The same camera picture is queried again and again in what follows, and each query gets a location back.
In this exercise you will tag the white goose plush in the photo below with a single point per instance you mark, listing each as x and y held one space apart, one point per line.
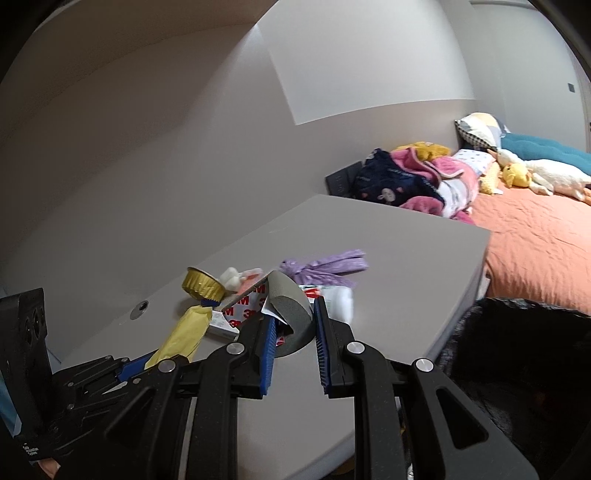
558 175

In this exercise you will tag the black wall panel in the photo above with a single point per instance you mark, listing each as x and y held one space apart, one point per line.
341 181

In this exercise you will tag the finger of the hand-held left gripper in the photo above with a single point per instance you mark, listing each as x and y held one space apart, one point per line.
136 364
87 415

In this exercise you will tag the pink and white blanket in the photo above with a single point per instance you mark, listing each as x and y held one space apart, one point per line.
450 180

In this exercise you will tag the clear plastic cup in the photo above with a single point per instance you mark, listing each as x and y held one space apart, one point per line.
203 286

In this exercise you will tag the yellow wrapper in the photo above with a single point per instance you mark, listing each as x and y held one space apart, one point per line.
184 332

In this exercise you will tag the yellow duck plush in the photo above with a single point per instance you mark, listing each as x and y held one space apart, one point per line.
515 175

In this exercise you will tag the yellow plush cloth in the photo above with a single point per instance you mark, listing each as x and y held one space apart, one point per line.
427 150

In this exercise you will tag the patchwork checkered pillow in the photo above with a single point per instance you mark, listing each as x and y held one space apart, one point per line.
480 129

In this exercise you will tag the white dotted pillow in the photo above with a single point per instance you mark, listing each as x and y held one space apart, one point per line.
475 160

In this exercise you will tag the white plastic drink bottle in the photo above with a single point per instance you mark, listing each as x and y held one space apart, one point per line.
339 302

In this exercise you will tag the navy printed blanket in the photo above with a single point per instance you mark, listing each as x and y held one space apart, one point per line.
388 180

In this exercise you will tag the yellow plush toy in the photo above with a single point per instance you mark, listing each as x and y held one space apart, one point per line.
490 180

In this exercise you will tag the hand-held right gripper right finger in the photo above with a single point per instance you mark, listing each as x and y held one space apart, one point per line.
323 353

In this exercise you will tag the white long carton box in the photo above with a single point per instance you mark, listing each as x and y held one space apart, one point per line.
221 328

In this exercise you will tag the purple plastic bag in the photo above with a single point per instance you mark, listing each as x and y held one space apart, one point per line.
318 272

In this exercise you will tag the white sheet with red print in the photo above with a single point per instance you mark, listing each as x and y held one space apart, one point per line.
244 302

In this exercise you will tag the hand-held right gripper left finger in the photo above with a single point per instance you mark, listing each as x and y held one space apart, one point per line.
268 357

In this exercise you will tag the black-lined trash bin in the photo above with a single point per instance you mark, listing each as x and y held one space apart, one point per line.
521 369

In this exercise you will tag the bed with orange sheet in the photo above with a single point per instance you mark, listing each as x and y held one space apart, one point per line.
531 240

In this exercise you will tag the grey tape roll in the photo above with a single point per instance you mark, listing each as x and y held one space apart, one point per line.
291 304

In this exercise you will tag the teal pillow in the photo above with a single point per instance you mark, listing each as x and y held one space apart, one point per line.
545 147

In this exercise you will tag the pink and white packet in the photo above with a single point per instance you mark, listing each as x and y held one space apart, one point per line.
253 278

